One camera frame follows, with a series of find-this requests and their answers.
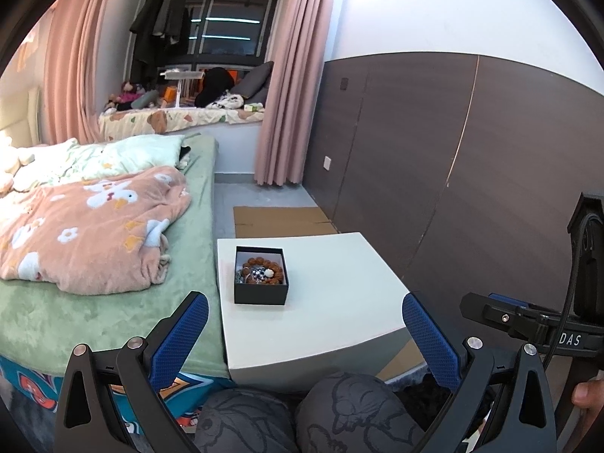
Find cream plush toy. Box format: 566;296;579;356
0;136;25;195

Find brown bead bracelet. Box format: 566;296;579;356
242;255;287;287

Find person's right hand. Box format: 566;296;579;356
571;380;604;409

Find black bag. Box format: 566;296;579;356
193;66;237;109

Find small white rack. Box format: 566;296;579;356
160;68;206;109

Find dark window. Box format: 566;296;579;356
142;0;280;69

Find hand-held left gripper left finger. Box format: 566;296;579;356
54;290;210;453

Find white printed cushion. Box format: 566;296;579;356
205;94;247;111

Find person's grey pants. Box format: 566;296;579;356
195;370;428;453

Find black jewelry box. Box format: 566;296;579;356
233;245;289;305

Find white low table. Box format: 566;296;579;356
216;231;411;386

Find green bedsheet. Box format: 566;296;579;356
0;134;230;379

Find pink floral blanket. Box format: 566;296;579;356
0;165;192;294

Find teal printed cloth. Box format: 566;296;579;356
0;353;232;436

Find beige headboard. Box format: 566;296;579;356
0;84;41;145

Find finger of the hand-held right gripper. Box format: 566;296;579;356
460;292;551;348

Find floral window seat cushion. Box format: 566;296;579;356
97;104;266;143

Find pile of plush toys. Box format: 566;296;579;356
104;80;162;114

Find light green pillow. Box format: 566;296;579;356
9;134;188;186

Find black cable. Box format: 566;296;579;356
540;212;596;376

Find hanging dark clothes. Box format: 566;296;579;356
129;0;190;91

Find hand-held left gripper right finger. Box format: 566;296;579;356
402;292;560;453

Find grey pillow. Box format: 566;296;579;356
231;61;275;105

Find pink curtain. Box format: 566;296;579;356
255;0;341;188
45;0;126;145

